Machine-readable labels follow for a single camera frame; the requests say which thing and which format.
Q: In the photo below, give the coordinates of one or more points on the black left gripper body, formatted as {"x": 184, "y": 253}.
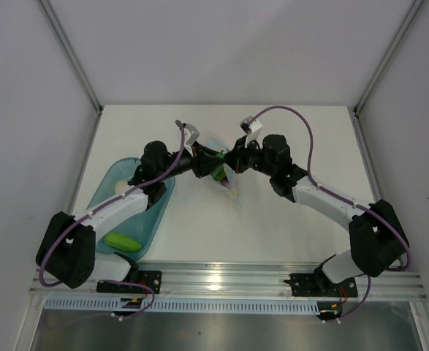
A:
{"x": 194, "y": 161}

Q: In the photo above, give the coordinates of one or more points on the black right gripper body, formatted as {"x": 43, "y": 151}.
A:
{"x": 248, "y": 156}

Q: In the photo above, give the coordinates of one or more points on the clear zip top bag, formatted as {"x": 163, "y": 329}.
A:
{"x": 214, "y": 142}

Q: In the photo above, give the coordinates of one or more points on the green cucumber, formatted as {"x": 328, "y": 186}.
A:
{"x": 122, "y": 242}

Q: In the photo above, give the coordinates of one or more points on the green bell pepper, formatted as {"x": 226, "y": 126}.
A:
{"x": 220, "y": 155}

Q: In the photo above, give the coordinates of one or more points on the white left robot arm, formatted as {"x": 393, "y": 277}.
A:
{"x": 67, "y": 254}

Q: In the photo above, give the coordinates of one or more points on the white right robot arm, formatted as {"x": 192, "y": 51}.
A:
{"x": 376, "y": 237}

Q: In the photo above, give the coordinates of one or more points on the white garlic bulb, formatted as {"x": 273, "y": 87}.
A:
{"x": 121, "y": 187}

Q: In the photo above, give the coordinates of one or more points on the teal plastic tray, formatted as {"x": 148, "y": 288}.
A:
{"x": 141, "y": 227}

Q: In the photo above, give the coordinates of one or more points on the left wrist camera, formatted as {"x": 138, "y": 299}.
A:
{"x": 191, "y": 135}

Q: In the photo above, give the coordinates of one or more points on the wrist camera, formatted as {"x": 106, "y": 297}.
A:
{"x": 252, "y": 128}
{"x": 191, "y": 135}

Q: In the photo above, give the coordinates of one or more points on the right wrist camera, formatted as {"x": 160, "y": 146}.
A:
{"x": 252, "y": 128}

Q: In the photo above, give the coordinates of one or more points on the aluminium table edge rail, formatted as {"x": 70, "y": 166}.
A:
{"x": 266, "y": 281}

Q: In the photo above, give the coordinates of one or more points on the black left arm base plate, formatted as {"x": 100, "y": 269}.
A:
{"x": 132, "y": 283}

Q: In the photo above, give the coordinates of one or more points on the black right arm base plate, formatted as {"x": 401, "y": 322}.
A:
{"x": 316, "y": 286}

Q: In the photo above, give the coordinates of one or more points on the white slotted cable duct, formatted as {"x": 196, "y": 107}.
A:
{"x": 185, "y": 305}

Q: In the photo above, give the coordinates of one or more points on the left aluminium frame post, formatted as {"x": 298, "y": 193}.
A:
{"x": 70, "y": 55}

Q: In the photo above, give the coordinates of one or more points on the aluminium frame post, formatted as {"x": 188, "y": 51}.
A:
{"x": 396, "y": 43}
{"x": 70, "y": 55}

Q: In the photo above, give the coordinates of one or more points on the right aluminium frame post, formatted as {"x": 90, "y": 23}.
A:
{"x": 396, "y": 43}

